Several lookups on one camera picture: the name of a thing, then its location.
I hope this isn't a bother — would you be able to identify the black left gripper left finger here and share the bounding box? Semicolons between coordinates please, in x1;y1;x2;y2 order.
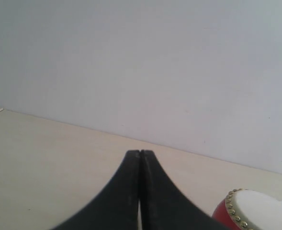
54;150;140;230

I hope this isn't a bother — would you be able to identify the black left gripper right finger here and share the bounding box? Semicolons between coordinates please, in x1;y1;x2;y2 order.
140;150;227;230

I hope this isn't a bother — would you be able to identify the small red drum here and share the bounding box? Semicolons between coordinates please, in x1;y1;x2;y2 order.
212;188;282;230

